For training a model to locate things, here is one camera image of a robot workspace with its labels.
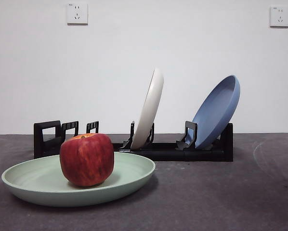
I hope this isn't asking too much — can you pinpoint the pale green plate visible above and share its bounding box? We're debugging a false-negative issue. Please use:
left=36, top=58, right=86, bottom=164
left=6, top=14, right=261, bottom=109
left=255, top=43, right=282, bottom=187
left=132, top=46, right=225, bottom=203
left=1, top=151, right=157, bottom=207

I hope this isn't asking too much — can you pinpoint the red apple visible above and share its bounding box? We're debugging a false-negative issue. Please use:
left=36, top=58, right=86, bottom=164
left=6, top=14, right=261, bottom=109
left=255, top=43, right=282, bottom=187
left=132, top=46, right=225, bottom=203
left=59, top=133, right=115, bottom=187

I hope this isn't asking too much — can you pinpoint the cream white plate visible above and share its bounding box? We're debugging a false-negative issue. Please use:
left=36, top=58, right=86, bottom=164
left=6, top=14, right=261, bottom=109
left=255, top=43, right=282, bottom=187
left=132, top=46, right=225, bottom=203
left=130, top=67, right=164, bottom=150

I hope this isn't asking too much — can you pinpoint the black plate rack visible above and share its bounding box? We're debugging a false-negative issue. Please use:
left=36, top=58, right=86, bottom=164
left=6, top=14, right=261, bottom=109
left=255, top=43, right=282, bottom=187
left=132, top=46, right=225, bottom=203
left=33, top=120, right=234, bottom=162

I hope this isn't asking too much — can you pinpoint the blue plate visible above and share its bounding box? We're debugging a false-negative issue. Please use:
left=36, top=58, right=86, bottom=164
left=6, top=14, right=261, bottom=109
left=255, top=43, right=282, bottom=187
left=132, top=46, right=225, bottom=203
left=191, top=75, right=241, bottom=149

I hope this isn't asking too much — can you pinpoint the white wall socket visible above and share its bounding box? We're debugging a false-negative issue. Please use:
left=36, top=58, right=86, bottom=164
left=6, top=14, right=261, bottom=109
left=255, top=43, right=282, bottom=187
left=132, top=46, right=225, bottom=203
left=66, top=2, right=89, bottom=26
left=269, top=6, right=288, bottom=28

